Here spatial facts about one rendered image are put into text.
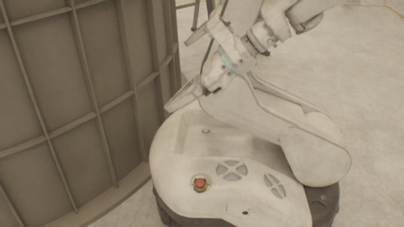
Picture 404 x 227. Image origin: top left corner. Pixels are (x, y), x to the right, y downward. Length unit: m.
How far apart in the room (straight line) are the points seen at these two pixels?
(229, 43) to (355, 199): 0.98
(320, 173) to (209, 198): 0.39
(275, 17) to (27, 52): 0.71
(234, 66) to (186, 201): 0.42
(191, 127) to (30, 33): 0.63
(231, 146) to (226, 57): 0.50
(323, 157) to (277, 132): 0.18
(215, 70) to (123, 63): 0.63
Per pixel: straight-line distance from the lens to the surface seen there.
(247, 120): 0.90
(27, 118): 1.09
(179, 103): 0.70
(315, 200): 1.09
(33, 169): 1.19
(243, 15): 0.82
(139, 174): 1.42
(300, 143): 0.96
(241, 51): 0.64
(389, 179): 1.58
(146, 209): 1.31
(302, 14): 0.64
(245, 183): 0.87
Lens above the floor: 0.98
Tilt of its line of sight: 33 degrees down
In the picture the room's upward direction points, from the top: 2 degrees counter-clockwise
